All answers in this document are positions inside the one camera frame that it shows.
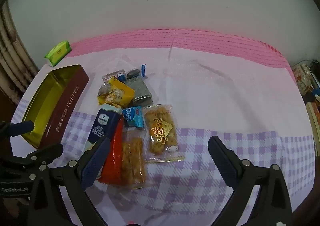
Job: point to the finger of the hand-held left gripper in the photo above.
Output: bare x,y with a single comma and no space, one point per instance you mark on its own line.
22,127
47,153

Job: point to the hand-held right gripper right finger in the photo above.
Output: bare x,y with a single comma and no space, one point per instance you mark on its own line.
222,163

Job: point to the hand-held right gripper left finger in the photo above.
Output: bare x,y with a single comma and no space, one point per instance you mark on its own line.
95,163

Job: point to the red orange snack packet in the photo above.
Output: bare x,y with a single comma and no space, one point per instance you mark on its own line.
113,156

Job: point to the clear fried pastry packet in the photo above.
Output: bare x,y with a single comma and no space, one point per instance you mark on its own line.
132,161

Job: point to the dark blue mint packet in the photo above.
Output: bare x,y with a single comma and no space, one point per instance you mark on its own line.
103,123

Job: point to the brown and gold tin box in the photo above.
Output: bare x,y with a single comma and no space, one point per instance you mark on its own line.
67,106

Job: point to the blue candy packet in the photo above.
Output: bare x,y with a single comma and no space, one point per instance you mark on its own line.
133,116

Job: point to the clear pastry packet gold label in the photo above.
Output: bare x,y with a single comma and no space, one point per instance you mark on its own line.
161,133

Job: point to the small clear nut packet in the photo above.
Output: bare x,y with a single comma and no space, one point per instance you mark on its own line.
103,91

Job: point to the yellow snack packet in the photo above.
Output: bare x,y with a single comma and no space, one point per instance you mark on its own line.
120,93

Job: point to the clear grey seaweed packet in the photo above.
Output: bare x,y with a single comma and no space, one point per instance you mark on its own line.
140,91

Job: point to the small clear pinkish snack packet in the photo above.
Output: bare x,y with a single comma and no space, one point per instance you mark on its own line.
111,75

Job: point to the clear cookie packet blue ends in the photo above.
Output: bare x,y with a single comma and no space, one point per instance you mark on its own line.
133,73

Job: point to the pink and purple bedsheet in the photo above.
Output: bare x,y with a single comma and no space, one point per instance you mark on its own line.
200,91

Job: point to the beige curtain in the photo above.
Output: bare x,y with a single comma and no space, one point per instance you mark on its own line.
10,48

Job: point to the green tissue pack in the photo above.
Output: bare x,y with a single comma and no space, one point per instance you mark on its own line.
58,52

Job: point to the stack of books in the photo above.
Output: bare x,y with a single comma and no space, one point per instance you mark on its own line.
313,121

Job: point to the blue printed box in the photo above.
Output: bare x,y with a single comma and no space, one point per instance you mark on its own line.
316,95

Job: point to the floral ceramic teapot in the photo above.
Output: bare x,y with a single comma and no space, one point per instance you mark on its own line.
303,78

